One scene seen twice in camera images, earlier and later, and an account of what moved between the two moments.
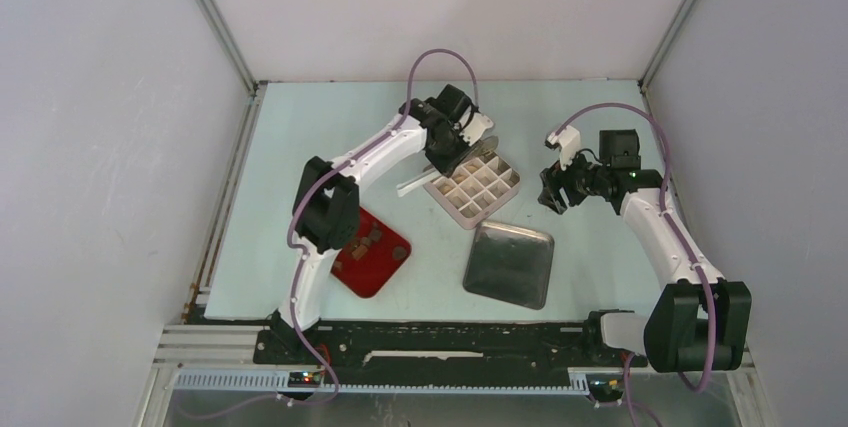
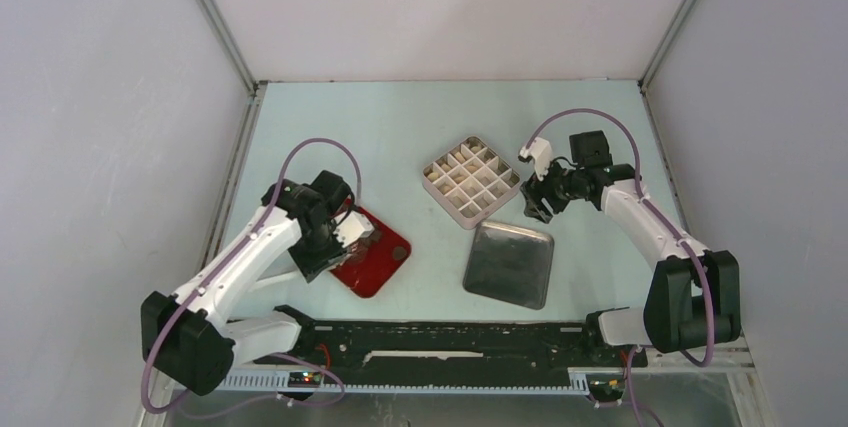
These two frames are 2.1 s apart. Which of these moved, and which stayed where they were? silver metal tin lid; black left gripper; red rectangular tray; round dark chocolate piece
Moved: black left gripper
Stayed: silver metal tin lid; round dark chocolate piece; red rectangular tray
